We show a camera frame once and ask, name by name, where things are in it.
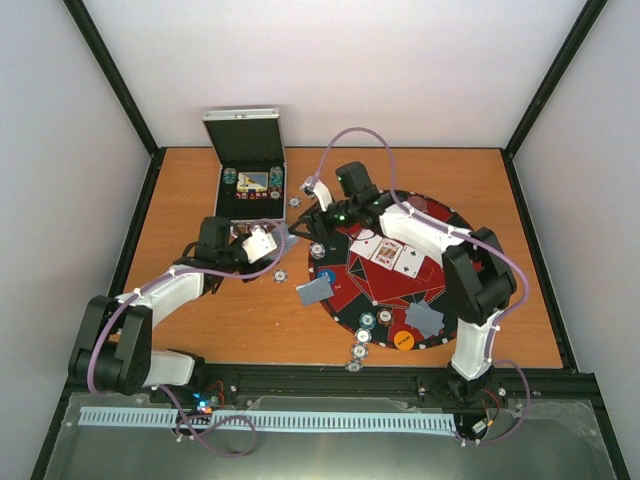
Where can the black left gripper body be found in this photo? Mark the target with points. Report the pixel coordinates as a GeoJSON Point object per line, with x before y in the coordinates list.
{"type": "Point", "coordinates": [253, 270]}

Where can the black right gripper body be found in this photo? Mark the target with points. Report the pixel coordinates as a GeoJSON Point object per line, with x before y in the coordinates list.
{"type": "Point", "coordinates": [326, 229]}

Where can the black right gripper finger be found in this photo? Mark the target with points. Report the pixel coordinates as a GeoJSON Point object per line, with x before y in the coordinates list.
{"type": "Point", "coordinates": [303, 222]}
{"type": "Point", "coordinates": [300, 234]}

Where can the grey card deck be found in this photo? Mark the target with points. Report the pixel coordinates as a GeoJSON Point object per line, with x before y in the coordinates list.
{"type": "Point", "coordinates": [287, 237]}

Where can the poker chip stack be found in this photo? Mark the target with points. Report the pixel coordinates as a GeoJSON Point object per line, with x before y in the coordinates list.
{"type": "Point", "coordinates": [317, 250]}

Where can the ace of diamonds card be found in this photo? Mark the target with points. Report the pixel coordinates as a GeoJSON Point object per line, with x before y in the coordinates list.
{"type": "Point", "coordinates": [365, 243]}

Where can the blue small blind button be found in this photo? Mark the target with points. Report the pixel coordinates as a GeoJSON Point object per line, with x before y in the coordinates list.
{"type": "Point", "coordinates": [328, 274]}

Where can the blue patterned playing card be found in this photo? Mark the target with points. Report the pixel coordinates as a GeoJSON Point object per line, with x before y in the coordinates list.
{"type": "Point", "coordinates": [419, 315]}
{"type": "Point", "coordinates": [315, 291]}
{"type": "Point", "coordinates": [435, 327]}

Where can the king face card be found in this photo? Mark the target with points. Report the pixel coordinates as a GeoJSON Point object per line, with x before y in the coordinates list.
{"type": "Point", "coordinates": [387, 253]}

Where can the clear dealer button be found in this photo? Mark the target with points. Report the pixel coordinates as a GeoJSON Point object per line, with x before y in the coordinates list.
{"type": "Point", "coordinates": [418, 203]}

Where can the blue green fifty chip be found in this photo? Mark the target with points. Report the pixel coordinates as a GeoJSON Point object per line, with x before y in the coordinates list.
{"type": "Point", "coordinates": [367, 320]}

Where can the blue orange ten chip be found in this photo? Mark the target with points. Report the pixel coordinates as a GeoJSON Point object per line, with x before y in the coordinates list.
{"type": "Point", "coordinates": [363, 336]}
{"type": "Point", "coordinates": [359, 351]}

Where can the orange big blind button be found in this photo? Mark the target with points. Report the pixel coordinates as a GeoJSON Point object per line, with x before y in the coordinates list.
{"type": "Point", "coordinates": [404, 340]}

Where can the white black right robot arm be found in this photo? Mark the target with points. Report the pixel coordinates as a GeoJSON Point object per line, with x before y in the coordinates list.
{"type": "Point", "coordinates": [479, 278]}

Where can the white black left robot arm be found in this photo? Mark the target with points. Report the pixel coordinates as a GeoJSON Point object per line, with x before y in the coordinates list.
{"type": "Point", "coordinates": [113, 351]}

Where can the right poker chip row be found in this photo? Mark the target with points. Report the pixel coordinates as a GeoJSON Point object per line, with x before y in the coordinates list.
{"type": "Point", "coordinates": [276, 182]}

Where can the poker chip row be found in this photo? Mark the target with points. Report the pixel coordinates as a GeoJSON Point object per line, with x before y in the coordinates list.
{"type": "Point", "coordinates": [229, 176]}
{"type": "Point", "coordinates": [276, 182]}

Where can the aluminium poker chip case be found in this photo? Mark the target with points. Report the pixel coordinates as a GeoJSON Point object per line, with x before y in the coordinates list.
{"type": "Point", "coordinates": [249, 140]}

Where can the red dice row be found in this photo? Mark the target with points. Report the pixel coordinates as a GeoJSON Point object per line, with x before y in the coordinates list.
{"type": "Point", "coordinates": [251, 195]}

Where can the boxed playing card deck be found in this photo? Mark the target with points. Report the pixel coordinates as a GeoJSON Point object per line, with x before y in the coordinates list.
{"type": "Point", "coordinates": [252, 182]}

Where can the left poker chip row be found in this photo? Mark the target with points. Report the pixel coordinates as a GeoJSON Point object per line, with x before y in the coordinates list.
{"type": "Point", "coordinates": [229, 176]}

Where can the round red black poker mat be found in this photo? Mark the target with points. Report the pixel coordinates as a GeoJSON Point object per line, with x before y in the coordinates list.
{"type": "Point", "coordinates": [407, 296]}

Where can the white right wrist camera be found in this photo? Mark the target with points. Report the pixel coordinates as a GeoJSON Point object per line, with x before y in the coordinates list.
{"type": "Point", "coordinates": [313, 187]}

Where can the light blue slotted cable duct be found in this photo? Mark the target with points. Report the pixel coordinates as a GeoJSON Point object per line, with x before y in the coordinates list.
{"type": "Point", "coordinates": [282, 421]}

